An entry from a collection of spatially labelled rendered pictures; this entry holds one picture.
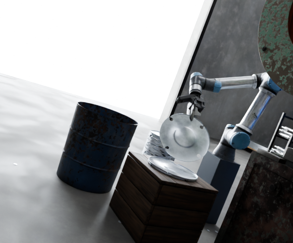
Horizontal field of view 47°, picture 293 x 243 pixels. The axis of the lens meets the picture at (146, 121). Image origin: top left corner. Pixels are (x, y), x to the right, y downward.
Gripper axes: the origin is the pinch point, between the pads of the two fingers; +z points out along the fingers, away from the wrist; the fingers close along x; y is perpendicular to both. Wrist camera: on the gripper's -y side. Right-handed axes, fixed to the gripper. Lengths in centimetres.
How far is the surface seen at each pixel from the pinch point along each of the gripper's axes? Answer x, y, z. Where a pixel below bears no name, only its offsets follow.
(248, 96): 353, 305, -421
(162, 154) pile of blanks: 90, 18, -29
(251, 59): 289, 269, -465
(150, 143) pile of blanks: 92, 7, -37
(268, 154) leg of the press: -22.2, 33.5, 24.0
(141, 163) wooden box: 13.3, -20.8, 29.5
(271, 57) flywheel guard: -55, 13, -4
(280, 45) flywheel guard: -61, 14, -7
